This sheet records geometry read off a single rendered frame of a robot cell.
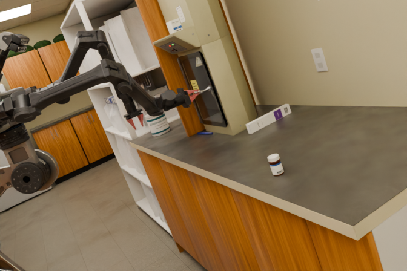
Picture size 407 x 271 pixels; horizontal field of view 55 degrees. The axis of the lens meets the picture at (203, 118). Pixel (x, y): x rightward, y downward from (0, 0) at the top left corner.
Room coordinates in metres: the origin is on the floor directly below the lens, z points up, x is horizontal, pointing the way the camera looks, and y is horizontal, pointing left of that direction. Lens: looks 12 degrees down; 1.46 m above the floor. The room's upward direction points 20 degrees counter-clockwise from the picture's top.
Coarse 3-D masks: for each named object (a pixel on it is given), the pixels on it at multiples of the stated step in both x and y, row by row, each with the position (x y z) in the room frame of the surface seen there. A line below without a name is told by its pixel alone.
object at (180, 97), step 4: (180, 88) 1.89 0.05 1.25; (180, 92) 1.90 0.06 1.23; (176, 96) 1.89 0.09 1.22; (180, 96) 1.89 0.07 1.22; (184, 96) 1.88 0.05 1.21; (176, 100) 1.87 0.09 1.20; (180, 100) 1.88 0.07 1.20; (184, 100) 1.89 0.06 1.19; (176, 104) 1.87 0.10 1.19; (180, 104) 1.89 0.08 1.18; (184, 104) 1.91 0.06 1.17
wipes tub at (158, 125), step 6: (162, 114) 2.54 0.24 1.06; (150, 120) 2.51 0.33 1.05; (156, 120) 2.51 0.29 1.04; (162, 120) 2.52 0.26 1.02; (150, 126) 2.53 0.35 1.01; (156, 126) 2.51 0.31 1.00; (162, 126) 2.51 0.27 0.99; (168, 126) 2.55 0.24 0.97; (156, 132) 2.51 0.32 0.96; (162, 132) 2.51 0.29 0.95
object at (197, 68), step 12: (180, 60) 2.12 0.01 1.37; (192, 60) 1.98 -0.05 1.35; (192, 72) 2.03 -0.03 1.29; (204, 72) 1.89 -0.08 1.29; (204, 84) 1.94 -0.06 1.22; (204, 96) 1.99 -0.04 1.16; (216, 96) 1.87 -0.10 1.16; (204, 108) 2.05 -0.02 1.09; (216, 108) 1.91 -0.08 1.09; (204, 120) 2.11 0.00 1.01; (216, 120) 1.96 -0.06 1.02
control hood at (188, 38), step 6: (180, 30) 1.84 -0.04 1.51; (186, 30) 1.85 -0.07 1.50; (192, 30) 1.86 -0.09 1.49; (168, 36) 1.88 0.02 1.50; (174, 36) 1.84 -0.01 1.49; (180, 36) 1.84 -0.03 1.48; (186, 36) 1.85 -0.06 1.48; (192, 36) 1.86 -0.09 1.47; (156, 42) 2.06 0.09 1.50; (162, 42) 2.01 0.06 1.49; (168, 42) 1.97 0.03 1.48; (180, 42) 1.89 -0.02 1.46; (186, 42) 1.85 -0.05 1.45; (192, 42) 1.85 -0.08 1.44; (198, 42) 1.87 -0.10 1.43; (162, 48) 2.12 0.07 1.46; (192, 48) 1.91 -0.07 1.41
